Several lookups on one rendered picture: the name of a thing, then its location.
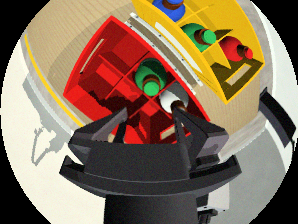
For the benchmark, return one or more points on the yellow plastic crate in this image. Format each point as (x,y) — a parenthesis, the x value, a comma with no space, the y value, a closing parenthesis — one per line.
(224,17)

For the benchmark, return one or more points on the red plastic crate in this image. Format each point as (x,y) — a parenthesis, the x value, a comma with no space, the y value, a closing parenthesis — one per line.
(89,90)

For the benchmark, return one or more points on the blue bottle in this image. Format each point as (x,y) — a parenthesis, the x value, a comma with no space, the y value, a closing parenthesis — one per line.
(172,8)

